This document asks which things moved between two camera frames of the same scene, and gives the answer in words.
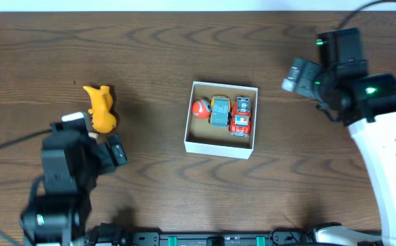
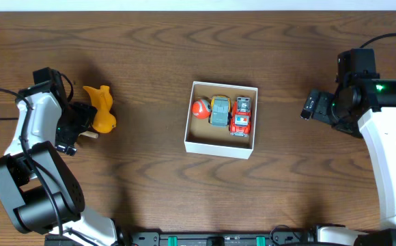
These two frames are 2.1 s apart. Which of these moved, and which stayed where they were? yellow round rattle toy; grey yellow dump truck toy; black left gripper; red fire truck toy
Moved: black left gripper
Stayed: grey yellow dump truck toy; red fire truck toy; yellow round rattle toy
